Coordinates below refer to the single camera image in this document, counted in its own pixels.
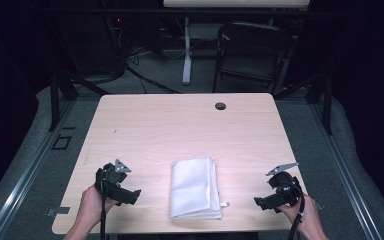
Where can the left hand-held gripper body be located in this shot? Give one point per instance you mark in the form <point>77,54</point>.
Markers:
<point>108,180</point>

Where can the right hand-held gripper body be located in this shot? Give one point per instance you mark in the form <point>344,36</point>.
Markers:
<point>285,190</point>

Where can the white towel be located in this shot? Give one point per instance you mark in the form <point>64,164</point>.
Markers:
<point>193,190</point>

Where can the person's left hand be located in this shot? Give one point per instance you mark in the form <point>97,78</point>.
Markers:
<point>91,206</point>

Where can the person's right hand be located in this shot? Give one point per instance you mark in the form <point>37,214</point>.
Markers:
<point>308,216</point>

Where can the grey tape piece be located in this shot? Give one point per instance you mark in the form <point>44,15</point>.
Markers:
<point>319,205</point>
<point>58,210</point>

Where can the black tape strip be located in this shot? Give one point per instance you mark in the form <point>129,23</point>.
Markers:
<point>68,127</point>

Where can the black tape square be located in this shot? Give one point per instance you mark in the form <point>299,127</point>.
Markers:
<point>54,142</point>

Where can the black metal stand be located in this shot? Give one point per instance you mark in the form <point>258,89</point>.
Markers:
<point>326,106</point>
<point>55,100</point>

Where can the black folding chair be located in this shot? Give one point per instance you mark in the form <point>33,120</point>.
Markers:
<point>253,56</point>

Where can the dark computer tower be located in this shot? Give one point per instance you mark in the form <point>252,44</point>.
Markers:
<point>90,43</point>

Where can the white desk leg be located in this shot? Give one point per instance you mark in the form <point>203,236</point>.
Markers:
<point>187,56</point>

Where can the black horizontal bar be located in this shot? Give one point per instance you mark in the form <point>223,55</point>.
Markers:
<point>146,13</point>

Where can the white desk top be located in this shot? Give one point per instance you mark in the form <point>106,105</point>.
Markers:
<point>236,3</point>

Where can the aluminium floor rail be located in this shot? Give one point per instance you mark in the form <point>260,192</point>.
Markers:
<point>346,180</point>
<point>23,186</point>

